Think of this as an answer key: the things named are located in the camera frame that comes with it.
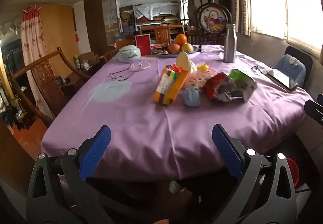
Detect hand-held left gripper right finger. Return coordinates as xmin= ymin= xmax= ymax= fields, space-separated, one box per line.
xmin=209 ymin=124 xmax=298 ymax=224

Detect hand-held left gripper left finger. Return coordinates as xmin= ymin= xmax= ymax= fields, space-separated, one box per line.
xmin=26 ymin=125 xmax=114 ymax=224

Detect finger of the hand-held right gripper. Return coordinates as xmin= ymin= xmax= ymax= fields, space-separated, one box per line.
xmin=304 ymin=93 xmax=323 ymax=125

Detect red snack bag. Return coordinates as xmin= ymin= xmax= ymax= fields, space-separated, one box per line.
xmin=205 ymin=72 xmax=244 ymax=102

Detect blue face mask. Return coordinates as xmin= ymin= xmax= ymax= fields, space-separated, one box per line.
xmin=182 ymin=87 xmax=200 ymax=107

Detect green white bag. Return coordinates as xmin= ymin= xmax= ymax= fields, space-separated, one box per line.
xmin=228 ymin=69 xmax=257 ymax=102

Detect pink clear plastic wrapper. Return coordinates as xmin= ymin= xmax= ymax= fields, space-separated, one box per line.
xmin=185 ymin=63 xmax=218 ymax=91

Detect orange yellow carton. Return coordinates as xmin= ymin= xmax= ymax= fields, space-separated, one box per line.
xmin=153 ymin=65 xmax=189 ymax=106

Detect purple tablecloth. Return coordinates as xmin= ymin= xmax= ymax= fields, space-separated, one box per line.
xmin=40 ymin=44 xmax=316 ymax=181

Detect black office chair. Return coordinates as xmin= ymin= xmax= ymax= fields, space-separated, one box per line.
xmin=274 ymin=46 xmax=313 ymax=88

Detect thin-framed eyeglasses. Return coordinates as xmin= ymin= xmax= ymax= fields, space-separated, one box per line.
xmin=108 ymin=63 xmax=142 ymax=81

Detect curved wooden armchair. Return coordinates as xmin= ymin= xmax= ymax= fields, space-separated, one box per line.
xmin=9 ymin=47 xmax=92 ymax=127

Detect cardboard box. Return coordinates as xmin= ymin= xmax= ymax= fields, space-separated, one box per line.
xmin=79 ymin=52 xmax=99 ymax=66

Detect metal bottle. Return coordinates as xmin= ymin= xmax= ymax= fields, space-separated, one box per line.
xmin=224 ymin=23 xmax=238 ymax=63

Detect white ceramic jar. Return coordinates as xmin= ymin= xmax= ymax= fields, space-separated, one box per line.
xmin=118 ymin=46 xmax=141 ymax=63

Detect blue-rimmed fruit plate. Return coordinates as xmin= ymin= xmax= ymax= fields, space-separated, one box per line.
xmin=151 ymin=45 xmax=199 ymax=58

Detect red box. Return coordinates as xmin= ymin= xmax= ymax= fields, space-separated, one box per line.
xmin=135 ymin=33 xmax=152 ymax=56

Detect orange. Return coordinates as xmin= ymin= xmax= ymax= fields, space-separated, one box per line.
xmin=175 ymin=34 xmax=188 ymax=46

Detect wooden door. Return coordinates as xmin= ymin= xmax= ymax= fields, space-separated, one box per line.
xmin=38 ymin=4 xmax=79 ymax=69

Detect round decorative table screen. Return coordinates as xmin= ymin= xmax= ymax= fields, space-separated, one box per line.
xmin=197 ymin=3 xmax=232 ymax=45

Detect carved wooden chair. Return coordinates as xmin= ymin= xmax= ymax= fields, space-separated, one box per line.
xmin=138 ymin=25 xmax=186 ymax=45

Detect glass-door wooden cabinet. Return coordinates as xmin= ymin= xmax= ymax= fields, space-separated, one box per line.
xmin=83 ymin=0 xmax=121 ymax=49

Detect white cloth cover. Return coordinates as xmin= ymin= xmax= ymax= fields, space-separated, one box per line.
xmin=133 ymin=2 xmax=180 ymax=19

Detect pink glasses strap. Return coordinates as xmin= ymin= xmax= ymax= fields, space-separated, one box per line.
xmin=130 ymin=61 xmax=152 ymax=71

